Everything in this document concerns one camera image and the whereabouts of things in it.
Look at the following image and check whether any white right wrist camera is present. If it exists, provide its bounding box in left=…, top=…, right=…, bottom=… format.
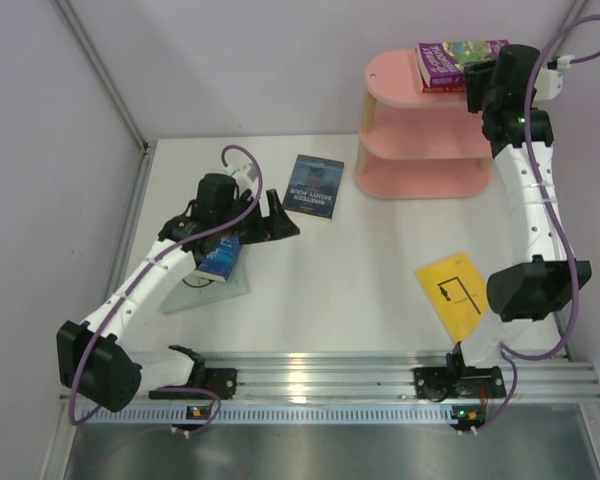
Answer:
left=535, top=55, right=575, bottom=101

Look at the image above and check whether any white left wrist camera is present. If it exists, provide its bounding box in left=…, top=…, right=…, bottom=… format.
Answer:
left=224, top=163, right=258, bottom=191

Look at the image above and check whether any red 13-Storey Treehouse book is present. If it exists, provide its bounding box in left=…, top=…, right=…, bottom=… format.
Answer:
left=421, top=77, right=466, bottom=94

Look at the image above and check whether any blue Jane Eyre book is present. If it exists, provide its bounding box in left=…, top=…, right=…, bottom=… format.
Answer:
left=192, top=237, right=242, bottom=283

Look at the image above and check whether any aluminium mounting rail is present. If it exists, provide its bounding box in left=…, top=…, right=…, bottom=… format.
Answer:
left=203, top=354, right=600, bottom=403

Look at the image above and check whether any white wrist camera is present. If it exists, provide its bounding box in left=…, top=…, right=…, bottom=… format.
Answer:
left=535, top=55, right=575, bottom=101
left=224, top=163, right=258, bottom=191

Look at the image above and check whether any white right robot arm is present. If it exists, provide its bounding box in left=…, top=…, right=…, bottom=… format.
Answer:
left=446, top=44, right=592, bottom=397

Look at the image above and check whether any perforated grey cable duct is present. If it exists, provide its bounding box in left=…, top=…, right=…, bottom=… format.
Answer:
left=90, top=402, right=484, bottom=425

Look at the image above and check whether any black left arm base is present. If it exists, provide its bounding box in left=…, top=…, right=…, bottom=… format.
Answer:
left=148, top=345, right=237, bottom=400

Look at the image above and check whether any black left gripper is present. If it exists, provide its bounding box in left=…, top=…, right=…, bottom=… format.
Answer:
left=216, top=189, right=298, bottom=244

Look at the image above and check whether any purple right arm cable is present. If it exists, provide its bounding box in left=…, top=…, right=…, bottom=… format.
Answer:
left=499, top=14, right=600, bottom=361

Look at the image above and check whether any pink three-tier shelf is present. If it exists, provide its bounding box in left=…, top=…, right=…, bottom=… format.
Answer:
left=355, top=48, right=492, bottom=200

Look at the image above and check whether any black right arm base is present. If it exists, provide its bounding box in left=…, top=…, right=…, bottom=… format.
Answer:
left=413, top=344, right=506, bottom=403

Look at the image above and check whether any yellow hangman book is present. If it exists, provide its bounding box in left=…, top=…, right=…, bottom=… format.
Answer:
left=415, top=253, right=489, bottom=343

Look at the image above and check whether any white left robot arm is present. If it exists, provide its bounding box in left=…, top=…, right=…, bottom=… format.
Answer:
left=56, top=173, right=300, bottom=412

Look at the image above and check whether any purple 117-Storey Treehouse book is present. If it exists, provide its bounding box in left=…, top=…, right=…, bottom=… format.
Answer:
left=416, top=39, right=509, bottom=85

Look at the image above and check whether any dark blue Nineteen Eighty-Four book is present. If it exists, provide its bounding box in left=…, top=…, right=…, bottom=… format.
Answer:
left=282, top=154, right=344, bottom=221

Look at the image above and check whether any grey-green flat file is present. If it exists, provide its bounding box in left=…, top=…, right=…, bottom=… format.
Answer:
left=160, top=260, right=249, bottom=315

